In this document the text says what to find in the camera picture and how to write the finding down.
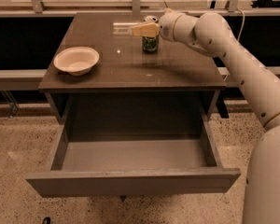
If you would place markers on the open grey top drawer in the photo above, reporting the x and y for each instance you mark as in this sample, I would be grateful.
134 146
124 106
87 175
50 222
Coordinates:
133 144

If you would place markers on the metal railing frame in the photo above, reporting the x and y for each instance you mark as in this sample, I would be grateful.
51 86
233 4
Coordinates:
133 3

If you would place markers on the grey cabinet with top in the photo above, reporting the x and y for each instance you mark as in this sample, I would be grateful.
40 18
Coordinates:
132 66

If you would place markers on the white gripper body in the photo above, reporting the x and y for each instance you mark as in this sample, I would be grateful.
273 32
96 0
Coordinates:
166 25

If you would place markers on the white paper bowl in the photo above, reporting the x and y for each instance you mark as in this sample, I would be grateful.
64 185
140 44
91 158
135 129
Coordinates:
76 61

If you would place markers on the green soda can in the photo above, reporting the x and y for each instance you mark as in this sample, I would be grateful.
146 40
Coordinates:
150 44

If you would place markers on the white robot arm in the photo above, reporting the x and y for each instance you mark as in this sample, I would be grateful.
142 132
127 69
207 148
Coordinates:
211 35

